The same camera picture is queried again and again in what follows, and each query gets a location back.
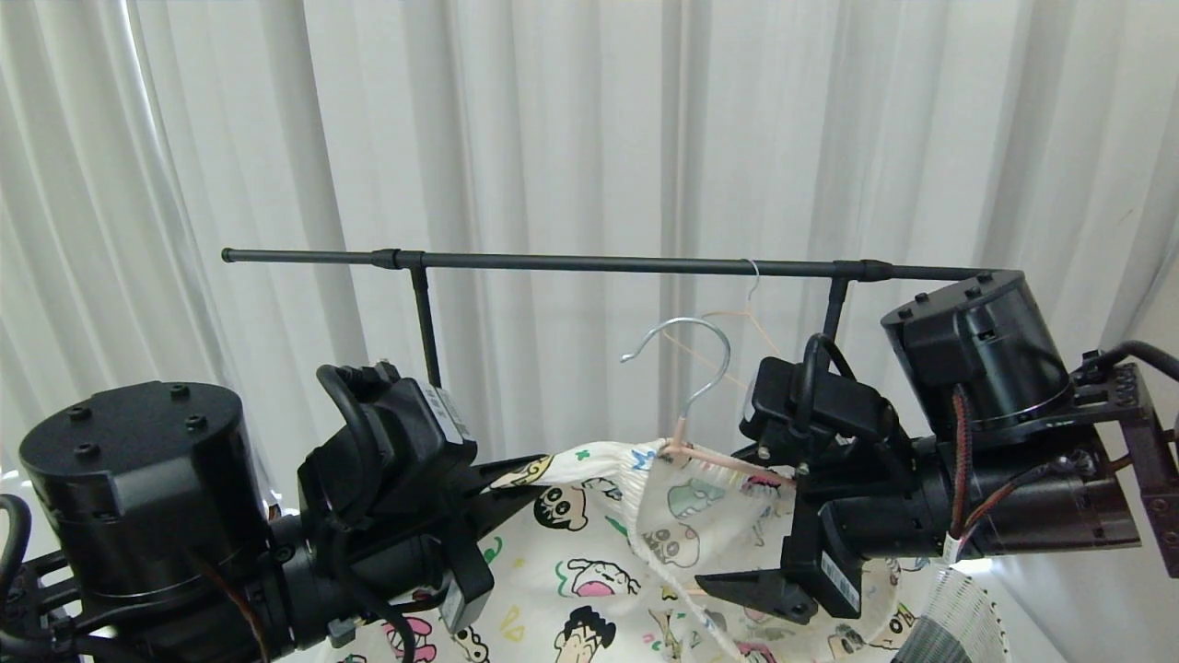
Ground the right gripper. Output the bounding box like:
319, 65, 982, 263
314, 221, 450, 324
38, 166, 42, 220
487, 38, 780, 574
695, 442, 959, 625

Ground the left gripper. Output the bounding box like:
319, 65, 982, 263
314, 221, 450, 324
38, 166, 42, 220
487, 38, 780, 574
276, 453, 552, 650

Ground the cream printed garment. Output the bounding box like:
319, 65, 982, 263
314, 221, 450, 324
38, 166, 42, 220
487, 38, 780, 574
318, 440, 922, 663

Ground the pink clothes hanger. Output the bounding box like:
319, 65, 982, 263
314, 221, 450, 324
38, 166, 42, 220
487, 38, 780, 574
620, 318, 798, 487
659, 261, 784, 388

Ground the white laundry basket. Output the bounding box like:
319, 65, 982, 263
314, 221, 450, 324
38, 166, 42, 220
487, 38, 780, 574
907, 566, 1010, 663

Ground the black clothes rack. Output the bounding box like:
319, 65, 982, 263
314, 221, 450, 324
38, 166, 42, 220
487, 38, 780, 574
221, 247, 1000, 388

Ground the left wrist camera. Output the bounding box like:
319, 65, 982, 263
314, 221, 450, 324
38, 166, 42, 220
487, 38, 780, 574
297, 361, 478, 553

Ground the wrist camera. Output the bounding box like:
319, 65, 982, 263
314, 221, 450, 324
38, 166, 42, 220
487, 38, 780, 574
740, 355, 899, 461
297, 361, 478, 553

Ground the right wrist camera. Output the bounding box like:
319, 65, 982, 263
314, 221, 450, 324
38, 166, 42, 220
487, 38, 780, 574
740, 355, 899, 461

